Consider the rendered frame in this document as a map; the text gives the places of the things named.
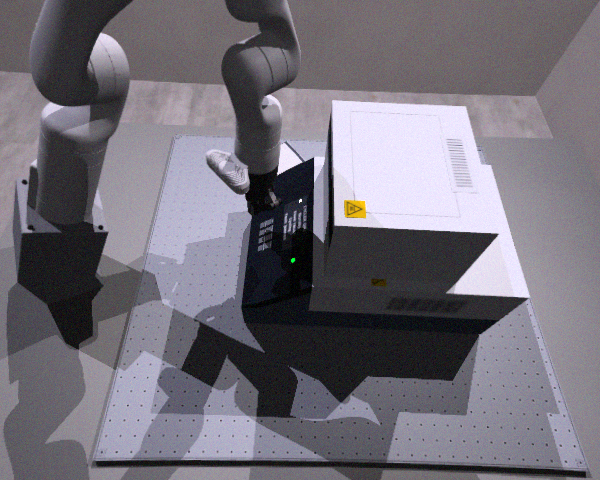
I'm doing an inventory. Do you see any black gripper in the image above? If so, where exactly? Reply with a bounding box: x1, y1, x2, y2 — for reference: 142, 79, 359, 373
245, 163, 283, 216

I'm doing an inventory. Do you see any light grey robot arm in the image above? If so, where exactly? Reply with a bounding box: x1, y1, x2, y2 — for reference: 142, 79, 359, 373
27, 0, 301, 224

